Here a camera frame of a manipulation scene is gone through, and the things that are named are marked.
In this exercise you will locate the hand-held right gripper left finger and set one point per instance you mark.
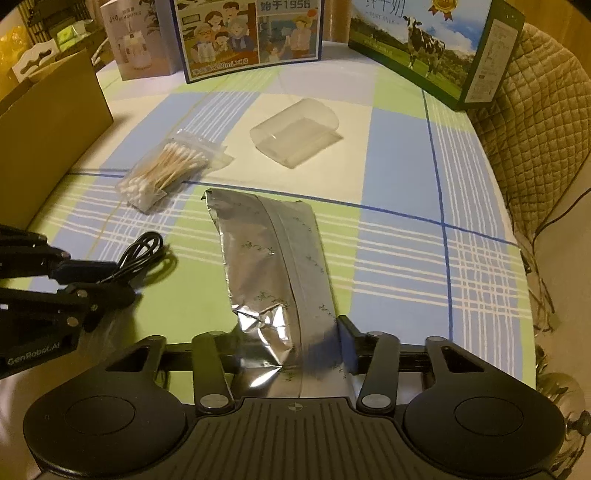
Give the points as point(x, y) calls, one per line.
point(210, 364)

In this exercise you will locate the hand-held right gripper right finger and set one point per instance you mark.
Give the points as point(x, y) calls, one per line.
point(347, 344)

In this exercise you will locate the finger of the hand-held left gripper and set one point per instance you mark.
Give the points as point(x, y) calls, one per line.
point(104, 295)
point(87, 268)

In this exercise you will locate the silver foil bag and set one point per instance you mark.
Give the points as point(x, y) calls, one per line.
point(272, 258)

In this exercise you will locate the bag of cotton swabs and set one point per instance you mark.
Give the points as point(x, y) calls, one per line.
point(161, 166)

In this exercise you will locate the brown cardboard box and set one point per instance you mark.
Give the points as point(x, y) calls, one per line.
point(51, 129)

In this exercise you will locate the clear plastic container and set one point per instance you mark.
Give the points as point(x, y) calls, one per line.
point(295, 134)

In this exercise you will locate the white cutout cardboard insert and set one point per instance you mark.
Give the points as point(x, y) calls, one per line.
point(34, 57)

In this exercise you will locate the white humidifier box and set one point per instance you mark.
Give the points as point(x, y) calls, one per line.
point(138, 41)

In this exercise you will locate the green packet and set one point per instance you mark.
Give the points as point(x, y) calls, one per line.
point(67, 34)

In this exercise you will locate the blue cartoon milk carton box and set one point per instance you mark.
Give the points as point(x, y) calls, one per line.
point(249, 37)

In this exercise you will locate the beige quilted chair cover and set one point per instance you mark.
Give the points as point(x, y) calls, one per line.
point(545, 115)

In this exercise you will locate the green cow milk carton box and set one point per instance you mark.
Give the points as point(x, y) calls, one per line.
point(415, 46)

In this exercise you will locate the brown cardboard tube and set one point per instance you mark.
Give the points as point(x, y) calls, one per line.
point(339, 21)

